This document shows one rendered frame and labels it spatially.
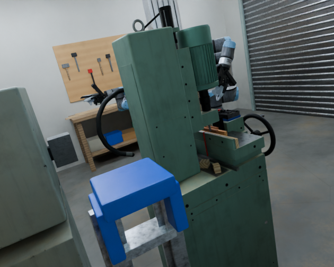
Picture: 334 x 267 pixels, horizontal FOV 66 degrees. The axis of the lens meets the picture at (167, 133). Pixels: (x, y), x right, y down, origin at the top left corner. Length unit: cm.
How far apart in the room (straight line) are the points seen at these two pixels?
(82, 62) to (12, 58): 99
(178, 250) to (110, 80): 411
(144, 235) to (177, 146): 63
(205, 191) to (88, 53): 372
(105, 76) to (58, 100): 87
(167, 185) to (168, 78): 72
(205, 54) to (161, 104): 36
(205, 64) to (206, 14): 438
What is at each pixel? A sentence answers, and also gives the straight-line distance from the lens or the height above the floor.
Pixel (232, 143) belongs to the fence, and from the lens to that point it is 129.
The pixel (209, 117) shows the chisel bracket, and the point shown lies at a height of 104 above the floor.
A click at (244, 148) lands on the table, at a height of 89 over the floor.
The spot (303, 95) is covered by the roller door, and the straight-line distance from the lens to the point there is 483.
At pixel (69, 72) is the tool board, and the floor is 152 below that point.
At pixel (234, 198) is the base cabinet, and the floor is 65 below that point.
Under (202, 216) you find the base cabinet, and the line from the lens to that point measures 130.
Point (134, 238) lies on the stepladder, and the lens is 69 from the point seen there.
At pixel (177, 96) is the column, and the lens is 121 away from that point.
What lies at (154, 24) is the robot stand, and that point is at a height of 168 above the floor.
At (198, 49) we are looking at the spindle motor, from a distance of 133.
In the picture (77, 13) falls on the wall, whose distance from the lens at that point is 473.
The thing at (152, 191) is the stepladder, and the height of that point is 114.
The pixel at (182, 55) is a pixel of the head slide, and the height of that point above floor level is 139.
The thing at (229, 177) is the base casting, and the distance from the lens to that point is 133.
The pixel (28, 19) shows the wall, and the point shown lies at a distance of 464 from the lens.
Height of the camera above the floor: 139
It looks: 16 degrees down
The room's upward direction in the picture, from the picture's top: 13 degrees counter-clockwise
